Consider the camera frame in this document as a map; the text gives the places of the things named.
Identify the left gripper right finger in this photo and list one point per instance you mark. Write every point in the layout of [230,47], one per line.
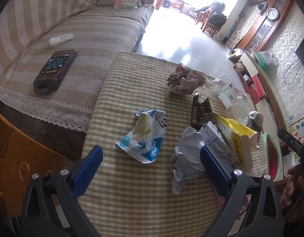
[263,215]

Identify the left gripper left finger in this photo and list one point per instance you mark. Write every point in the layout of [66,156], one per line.
[51,207]

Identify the ink painting paper cup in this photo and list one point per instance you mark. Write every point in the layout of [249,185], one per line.
[255,122]

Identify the white blue milk carton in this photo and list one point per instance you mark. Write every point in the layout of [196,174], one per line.
[216,144]

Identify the clear plastic water bottle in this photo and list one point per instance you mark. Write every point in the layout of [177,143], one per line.
[227,92]

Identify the grey white paper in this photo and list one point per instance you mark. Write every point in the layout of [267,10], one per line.
[186,159]

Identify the dark brown cigarette pack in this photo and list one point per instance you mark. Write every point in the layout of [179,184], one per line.
[201,112]

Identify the blue white snack bag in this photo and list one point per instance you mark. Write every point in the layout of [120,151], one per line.
[145,140]

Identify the brown paper ball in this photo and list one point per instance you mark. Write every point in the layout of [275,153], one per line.
[184,80]

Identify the green red trash bin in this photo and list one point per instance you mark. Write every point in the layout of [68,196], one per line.
[273,157]

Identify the person's right hand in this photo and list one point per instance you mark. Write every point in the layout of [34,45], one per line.
[285,200]

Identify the chinese checkers board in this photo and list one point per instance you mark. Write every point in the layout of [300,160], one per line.
[298,130]

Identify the torn yellow white box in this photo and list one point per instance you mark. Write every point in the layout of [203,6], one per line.
[241,139]

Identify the wooden side cabinet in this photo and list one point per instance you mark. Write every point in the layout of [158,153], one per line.
[20,157]

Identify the striped green tablecloth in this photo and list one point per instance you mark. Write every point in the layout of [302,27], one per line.
[126,197]

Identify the green tissue box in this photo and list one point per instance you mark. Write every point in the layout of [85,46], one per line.
[266,60]

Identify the long wooden tv cabinet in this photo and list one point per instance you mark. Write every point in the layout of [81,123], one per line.
[265,97]

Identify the wooden dining chair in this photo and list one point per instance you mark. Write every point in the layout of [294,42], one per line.
[208,27]

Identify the striped beige sofa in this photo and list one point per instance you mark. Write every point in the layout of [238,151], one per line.
[31,31]

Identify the round wall clock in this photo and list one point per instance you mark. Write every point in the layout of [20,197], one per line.
[272,14]

